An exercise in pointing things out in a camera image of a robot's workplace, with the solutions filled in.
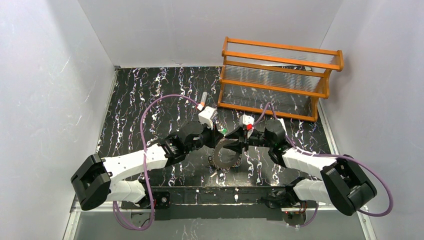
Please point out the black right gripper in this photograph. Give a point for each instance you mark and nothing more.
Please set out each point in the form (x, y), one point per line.
(245, 138)

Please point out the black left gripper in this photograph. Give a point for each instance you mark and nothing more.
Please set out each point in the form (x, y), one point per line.
(214, 137)

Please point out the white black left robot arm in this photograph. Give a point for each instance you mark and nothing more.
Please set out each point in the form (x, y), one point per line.
(100, 180)

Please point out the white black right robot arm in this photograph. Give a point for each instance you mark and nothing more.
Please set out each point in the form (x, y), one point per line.
(339, 181)

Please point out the grey orange marker pen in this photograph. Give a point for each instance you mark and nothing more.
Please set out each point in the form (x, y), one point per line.
(203, 99)

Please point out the orange wooden two-tier shelf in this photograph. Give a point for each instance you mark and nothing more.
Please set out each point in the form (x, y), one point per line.
(293, 78)

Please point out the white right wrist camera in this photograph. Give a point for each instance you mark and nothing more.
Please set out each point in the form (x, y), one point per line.
(247, 122)

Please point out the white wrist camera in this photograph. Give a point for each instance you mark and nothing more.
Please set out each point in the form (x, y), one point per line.
(247, 122)
(207, 116)

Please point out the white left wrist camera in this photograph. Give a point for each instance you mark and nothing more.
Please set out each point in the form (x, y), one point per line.
(207, 116)

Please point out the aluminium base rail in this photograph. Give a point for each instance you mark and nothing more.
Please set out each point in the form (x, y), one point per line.
(224, 213)

